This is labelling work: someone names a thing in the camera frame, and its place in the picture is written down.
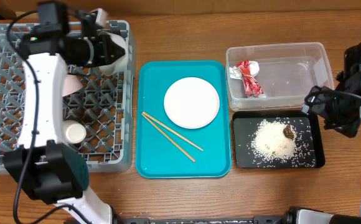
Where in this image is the grey plastic dish rack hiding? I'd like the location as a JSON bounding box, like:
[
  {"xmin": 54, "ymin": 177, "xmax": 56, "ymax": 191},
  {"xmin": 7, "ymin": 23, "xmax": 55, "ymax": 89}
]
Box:
[{"xmin": 0, "ymin": 20, "xmax": 136, "ymax": 174}]

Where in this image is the white tissue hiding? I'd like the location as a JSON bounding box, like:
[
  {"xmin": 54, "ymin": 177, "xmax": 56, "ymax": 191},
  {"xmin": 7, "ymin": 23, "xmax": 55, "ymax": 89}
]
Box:
[{"xmin": 229, "ymin": 60, "xmax": 260, "ymax": 80}]

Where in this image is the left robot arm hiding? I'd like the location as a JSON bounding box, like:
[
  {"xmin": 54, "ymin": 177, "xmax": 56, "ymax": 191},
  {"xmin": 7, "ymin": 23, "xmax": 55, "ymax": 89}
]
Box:
[{"xmin": 3, "ymin": 1, "xmax": 128, "ymax": 223}]

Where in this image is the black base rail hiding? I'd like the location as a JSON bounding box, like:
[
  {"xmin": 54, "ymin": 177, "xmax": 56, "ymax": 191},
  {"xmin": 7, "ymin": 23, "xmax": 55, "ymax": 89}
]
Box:
[{"xmin": 113, "ymin": 212, "xmax": 293, "ymax": 224}]

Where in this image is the wooden chopstick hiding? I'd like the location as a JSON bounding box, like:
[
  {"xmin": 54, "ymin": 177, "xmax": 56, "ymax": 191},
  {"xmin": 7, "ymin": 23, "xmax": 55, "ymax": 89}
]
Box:
[
  {"xmin": 142, "ymin": 111, "xmax": 204, "ymax": 151},
  {"xmin": 142, "ymin": 114, "xmax": 195, "ymax": 162}
]

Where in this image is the grey bowl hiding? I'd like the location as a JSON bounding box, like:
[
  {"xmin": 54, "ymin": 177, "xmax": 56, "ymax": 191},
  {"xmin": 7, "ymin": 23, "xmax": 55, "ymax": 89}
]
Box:
[{"xmin": 99, "ymin": 32, "xmax": 129, "ymax": 75}]

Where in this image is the white round plate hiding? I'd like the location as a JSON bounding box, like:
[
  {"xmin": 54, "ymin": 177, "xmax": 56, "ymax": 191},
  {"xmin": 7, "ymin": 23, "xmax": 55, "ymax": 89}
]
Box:
[{"xmin": 164, "ymin": 77, "xmax": 220, "ymax": 129}]

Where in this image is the brown food scrap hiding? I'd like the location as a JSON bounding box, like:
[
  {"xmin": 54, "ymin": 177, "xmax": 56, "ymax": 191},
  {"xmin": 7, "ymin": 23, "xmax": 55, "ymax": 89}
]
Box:
[{"xmin": 283, "ymin": 125, "xmax": 295, "ymax": 139}]

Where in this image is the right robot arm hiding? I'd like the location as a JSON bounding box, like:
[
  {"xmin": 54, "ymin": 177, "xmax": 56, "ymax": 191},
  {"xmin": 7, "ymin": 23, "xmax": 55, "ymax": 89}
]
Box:
[{"xmin": 281, "ymin": 43, "xmax": 361, "ymax": 224}]

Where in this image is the pink shallow bowl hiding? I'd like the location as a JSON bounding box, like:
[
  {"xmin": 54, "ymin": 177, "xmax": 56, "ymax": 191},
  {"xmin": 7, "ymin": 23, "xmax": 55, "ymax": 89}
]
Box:
[{"xmin": 62, "ymin": 75, "xmax": 83, "ymax": 96}]

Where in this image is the teal plastic serving tray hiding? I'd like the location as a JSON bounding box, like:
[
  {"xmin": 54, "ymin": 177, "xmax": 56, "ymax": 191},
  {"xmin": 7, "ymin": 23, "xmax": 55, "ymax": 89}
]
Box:
[{"xmin": 136, "ymin": 60, "xmax": 232, "ymax": 179}]

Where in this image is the clear plastic waste bin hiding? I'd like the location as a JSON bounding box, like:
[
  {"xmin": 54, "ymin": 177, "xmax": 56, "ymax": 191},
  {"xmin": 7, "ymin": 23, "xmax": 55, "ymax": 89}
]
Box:
[{"xmin": 226, "ymin": 42, "xmax": 334, "ymax": 111}]

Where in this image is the red foil snack wrapper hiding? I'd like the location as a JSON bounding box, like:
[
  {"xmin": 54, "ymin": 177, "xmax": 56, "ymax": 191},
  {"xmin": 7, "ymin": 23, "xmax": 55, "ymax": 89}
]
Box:
[{"xmin": 236, "ymin": 60, "xmax": 264, "ymax": 98}]

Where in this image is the black plastic tray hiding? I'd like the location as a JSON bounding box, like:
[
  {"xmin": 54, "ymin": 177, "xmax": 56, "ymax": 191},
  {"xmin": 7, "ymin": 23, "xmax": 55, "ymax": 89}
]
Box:
[{"xmin": 232, "ymin": 110, "xmax": 325, "ymax": 168}]

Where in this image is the white paper cup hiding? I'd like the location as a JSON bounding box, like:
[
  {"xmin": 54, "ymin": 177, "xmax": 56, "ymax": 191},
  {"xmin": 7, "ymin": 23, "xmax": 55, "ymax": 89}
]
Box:
[{"xmin": 63, "ymin": 120, "xmax": 87, "ymax": 144}]

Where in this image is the white rice pile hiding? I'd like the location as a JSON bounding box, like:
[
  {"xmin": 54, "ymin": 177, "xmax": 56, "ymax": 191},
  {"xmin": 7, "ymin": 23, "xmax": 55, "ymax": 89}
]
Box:
[{"xmin": 246, "ymin": 118, "xmax": 316, "ymax": 168}]

